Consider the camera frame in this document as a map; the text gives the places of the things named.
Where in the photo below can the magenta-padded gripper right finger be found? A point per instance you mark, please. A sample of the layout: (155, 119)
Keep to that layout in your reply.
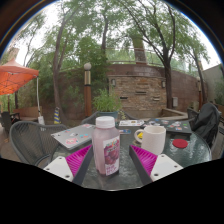
(145, 160)

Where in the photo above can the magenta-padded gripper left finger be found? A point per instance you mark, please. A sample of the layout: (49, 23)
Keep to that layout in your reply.
(77, 160)

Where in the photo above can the pink juice bottle white cap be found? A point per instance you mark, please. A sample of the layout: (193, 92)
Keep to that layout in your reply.
(105, 150)

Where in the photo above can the white ceramic mug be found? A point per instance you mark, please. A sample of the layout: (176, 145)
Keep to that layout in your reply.
(154, 140)

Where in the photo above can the silver laptop with stickers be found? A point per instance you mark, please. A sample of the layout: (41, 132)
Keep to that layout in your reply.
(71, 136)

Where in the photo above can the flat round red coaster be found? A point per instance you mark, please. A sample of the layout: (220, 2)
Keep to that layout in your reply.
(180, 143)

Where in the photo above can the grey wicker chair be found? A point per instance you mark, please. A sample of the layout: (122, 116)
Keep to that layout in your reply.
(89, 118)
(26, 140)

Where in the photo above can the dark laptop with stickers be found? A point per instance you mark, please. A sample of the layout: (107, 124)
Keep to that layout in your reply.
(173, 126)

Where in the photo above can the blue yellow striped cone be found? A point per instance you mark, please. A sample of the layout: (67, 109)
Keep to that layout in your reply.
(57, 116)

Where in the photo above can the green potted plant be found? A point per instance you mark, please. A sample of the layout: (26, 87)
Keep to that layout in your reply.
(106, 103)

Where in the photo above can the black backpack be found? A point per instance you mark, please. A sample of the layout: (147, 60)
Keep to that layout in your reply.
(206, 123)

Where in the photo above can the orange canopy tent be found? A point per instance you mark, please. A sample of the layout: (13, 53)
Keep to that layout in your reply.
(15, 76)

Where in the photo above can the wooden lamp post globe light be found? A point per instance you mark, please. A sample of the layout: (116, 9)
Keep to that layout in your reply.
(87, 96)
(200, 96)

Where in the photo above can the white wall box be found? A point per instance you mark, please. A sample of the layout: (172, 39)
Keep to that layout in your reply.
(175, 102)

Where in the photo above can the wall lamp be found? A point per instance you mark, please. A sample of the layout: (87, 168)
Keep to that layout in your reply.
(163, 84)
(113, 82)

